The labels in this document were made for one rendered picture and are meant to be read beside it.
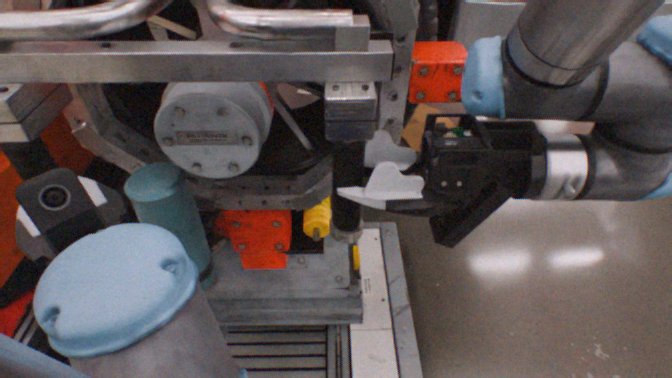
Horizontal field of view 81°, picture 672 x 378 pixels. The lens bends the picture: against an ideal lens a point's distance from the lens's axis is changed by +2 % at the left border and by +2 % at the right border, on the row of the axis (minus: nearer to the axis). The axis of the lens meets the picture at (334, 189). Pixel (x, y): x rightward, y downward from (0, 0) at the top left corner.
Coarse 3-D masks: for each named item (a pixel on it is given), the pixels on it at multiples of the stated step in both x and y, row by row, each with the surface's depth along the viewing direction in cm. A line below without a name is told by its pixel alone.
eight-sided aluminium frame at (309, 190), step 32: (32, 0) 50; (64, 0) 55; (384, 0) 51; (416, 0) 51; (96, 96) 64; (384, 96) 60; (96, 128) 64; (128, 128) 70; (384, 128) 64; (128, 160) 68; (160, 160) 74; (192, 192) 74; (224, 192) 75; (256, 192) 75; (288, 192) 75; (320, 192) 75
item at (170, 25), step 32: (96, 0) 63; (192, 0) 60; (288, 0) 61; (128, 32) 75; (192, 32) 64; (128, 96) 72; (160, 96) 81; (320, 96) 72; (288, 128) 91; (320, 128) 85; (256, 160) 83; (288, 160) 82; (320, 160) 79
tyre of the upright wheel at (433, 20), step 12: (420, 0) 59; (432, 0) 59; (420, 12) 60; (432, 12) 60; (420, 24) 61; (432, 24) 61; (420, 36) 63; (432, 36) 63; (408, 108) 71; (120, 120) 72; (408, 120) 74; (312, 168) 81
